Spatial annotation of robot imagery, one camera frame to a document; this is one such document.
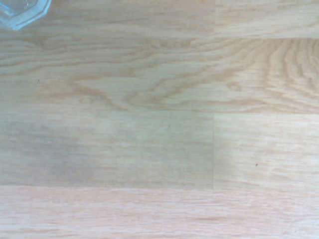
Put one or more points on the clear faceted drinking glass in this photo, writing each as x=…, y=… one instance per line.
x=22, y=20

